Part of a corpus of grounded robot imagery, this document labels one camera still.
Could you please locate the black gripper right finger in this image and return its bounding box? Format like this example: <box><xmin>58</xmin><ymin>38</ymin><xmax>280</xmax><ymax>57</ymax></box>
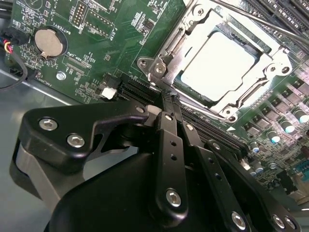
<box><xmin>172</xmin><ymin>95</ymin><xmax>302</xmax><ymax>232</ymax></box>

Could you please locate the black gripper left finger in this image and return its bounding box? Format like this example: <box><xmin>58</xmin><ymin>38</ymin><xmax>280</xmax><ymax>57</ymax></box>
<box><xmin>9</xmin><ymin>90</ymin><xmax>189</xmax><ymax>218</ymax></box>

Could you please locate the metal CPU socket cover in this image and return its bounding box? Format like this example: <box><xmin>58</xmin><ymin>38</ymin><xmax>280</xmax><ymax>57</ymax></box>
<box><xmin>156</xmin><ymin>7</ymin><xmax>283</xmax><ymax>117</ymax></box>

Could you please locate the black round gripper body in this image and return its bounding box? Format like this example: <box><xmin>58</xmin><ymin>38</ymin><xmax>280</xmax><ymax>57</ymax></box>
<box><xmin>48</xmin><ymin>152</ymin><xmax>218</xmax><ymax>232</ymax></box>

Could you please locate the square silver CPU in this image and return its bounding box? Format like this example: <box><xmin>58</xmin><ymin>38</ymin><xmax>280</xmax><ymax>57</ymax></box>
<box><xmin>173</xmin><ymin>24</ymin><xmax>264</xmax><ymax>108</ymax></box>

